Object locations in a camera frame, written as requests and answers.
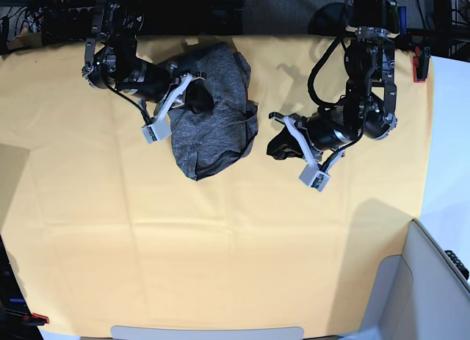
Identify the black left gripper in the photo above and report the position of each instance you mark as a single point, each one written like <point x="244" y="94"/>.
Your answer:
<point x="310" y="139"/>

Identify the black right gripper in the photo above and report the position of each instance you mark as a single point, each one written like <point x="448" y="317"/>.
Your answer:
<point x="166" y="88"/>

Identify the grey long-sleeve T-shirt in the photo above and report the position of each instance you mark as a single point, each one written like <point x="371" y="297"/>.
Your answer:
<point x="206" y="143"/>

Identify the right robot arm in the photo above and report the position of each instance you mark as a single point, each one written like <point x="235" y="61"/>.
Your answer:
<point x="111" y="62"/>

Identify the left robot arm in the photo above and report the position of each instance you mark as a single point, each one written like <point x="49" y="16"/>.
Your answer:
<point x="367" y="109"/>

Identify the black round chair base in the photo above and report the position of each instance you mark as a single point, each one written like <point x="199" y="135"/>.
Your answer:
<point x="330" y="20"/>

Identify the yellow table cloth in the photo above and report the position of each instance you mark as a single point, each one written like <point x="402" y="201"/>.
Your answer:
<point x="104" y="229"/>

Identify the red black clamp right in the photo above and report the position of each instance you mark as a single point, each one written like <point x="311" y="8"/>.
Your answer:
<point x="421" y="62"/>

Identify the red black clamp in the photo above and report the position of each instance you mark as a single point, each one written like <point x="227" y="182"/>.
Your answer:
<point x="34" y="320"/>
<point x="421" y="62"/>

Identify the white storage bin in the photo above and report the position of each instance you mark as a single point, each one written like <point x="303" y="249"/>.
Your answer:
<point x="418" y="294"/>

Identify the black remote control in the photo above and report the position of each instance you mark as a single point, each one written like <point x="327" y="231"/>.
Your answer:
<point x="457" y="263"/>

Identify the red black clamp left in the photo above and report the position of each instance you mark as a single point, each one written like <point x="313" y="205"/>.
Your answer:
<point x="34" y="320"/>

